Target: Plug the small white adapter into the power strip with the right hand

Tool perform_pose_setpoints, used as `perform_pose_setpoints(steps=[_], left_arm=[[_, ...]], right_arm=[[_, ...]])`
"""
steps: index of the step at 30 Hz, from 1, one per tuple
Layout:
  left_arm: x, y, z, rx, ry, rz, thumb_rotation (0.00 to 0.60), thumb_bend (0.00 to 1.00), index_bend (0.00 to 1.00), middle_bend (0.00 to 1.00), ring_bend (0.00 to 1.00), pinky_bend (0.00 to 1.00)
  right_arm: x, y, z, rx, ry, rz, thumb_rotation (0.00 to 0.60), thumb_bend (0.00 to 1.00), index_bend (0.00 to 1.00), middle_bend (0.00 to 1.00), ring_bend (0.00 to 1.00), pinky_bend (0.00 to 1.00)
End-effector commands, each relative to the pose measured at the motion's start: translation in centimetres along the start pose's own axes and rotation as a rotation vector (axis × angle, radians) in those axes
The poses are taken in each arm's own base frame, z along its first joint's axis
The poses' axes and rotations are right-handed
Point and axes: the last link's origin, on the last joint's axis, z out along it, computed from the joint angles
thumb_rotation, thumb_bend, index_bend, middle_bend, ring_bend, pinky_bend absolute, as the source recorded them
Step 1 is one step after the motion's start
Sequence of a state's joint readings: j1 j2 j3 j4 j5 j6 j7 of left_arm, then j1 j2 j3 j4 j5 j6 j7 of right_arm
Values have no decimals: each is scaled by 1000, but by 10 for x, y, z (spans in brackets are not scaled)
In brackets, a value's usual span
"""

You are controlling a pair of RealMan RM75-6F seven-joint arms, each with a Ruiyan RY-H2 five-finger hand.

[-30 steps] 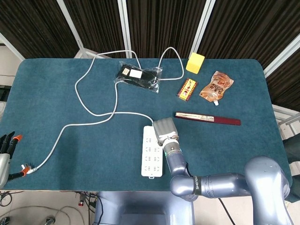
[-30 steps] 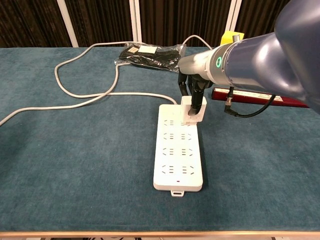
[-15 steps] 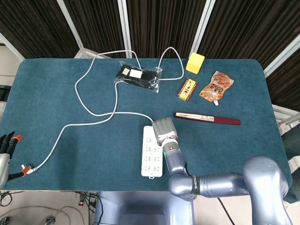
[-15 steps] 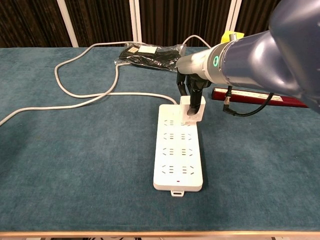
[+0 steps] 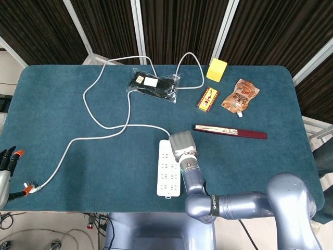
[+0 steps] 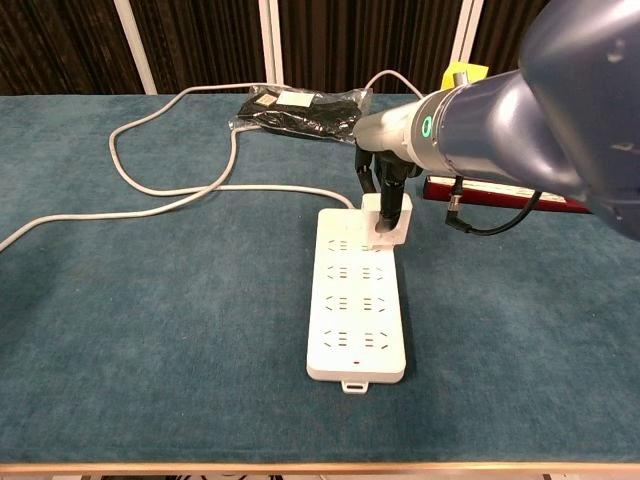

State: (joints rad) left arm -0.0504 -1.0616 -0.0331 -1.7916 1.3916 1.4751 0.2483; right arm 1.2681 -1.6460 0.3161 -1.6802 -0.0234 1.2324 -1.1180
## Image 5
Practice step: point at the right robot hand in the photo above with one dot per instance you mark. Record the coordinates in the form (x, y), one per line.
(182, 143)

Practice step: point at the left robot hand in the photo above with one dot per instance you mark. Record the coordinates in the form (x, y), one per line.
(4, 182)

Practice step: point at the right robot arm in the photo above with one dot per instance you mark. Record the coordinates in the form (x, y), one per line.
(192, 179)

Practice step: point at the white power strip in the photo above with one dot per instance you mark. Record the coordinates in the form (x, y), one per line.
(166, 177)

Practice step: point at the red and yellow small box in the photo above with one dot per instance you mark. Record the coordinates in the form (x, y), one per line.
(208, 100)

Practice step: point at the black item in clear bag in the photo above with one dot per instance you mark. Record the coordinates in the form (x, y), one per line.
(156, 88)

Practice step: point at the dark red long box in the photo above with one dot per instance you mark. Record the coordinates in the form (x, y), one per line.
(249, 134)

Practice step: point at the orange spout pouch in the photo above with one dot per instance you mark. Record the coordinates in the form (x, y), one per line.
(239, 97)

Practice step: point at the teal table mat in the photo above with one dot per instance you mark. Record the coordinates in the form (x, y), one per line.
(78, 156)

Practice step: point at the yellow foam cube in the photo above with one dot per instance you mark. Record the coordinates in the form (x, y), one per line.
(216, 71)

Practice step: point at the blue-grey robot torso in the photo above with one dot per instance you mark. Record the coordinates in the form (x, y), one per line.
(151, 231)

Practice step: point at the red floor button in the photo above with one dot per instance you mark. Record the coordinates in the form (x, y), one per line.
(90, 224)

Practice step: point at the white metal rack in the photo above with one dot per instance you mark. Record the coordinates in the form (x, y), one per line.
(318, 130)

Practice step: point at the white partition frame post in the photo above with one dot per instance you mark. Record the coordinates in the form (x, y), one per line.
(80, 28)
(312, 62)
(139, 31)
(226, 28)
(13, 52)

